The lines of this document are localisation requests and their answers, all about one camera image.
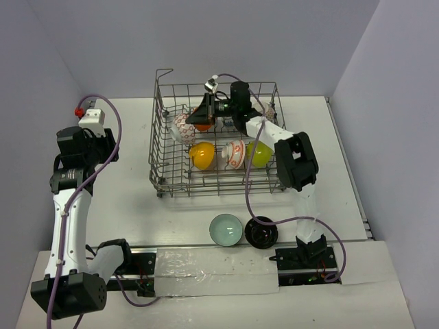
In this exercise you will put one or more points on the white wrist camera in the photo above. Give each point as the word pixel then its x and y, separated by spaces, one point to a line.
pixel 93 120
pixel 211 85

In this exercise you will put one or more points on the light teal bowl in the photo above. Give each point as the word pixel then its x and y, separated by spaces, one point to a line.
pixel 226 230

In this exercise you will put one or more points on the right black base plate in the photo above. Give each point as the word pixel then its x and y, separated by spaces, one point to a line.
pixel 294 271

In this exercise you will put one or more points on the grey patterned bowl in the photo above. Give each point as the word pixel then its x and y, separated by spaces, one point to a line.
pixel 270 113

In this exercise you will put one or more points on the lime green bowl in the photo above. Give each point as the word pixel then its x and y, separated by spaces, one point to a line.
pixel 262 154

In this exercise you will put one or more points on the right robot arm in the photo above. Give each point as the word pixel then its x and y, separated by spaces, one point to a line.
pixel 296 163

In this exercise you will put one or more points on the orange bowl white inside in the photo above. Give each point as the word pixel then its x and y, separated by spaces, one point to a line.
pixel 202 127

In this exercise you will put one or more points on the grey wire dish rack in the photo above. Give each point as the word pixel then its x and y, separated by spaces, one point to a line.
pixel 172 171

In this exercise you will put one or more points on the blue floral bowl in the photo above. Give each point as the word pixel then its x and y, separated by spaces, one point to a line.
pixel 228 123

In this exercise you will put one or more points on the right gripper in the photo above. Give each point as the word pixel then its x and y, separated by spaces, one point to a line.
pixel 205 113

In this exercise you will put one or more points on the orange white patterned bowl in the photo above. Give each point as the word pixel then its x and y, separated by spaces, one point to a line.
pixel 234 153

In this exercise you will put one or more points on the yellow-orange bowl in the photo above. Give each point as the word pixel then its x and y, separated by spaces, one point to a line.
pixel 202 155

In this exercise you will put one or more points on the blue triangle pattern bowl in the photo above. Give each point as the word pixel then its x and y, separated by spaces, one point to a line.
pixel 181 131

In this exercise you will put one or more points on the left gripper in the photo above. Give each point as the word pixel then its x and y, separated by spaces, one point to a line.
pixel 110 144

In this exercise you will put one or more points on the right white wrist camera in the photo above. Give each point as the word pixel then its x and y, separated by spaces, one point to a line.
pixel 211 85

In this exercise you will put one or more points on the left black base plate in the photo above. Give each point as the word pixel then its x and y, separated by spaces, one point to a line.
pixel 137 267

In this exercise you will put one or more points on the black glossy bowl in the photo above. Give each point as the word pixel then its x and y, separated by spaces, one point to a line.
pixel 260 236

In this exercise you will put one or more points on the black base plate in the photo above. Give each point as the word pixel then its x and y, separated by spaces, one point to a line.
pixel 294 271
pixel 137 267

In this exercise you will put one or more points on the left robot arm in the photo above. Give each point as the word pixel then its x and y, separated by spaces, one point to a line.
pixel 73 285

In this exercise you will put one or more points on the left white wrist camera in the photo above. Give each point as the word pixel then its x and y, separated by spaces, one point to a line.
pixel 93 120

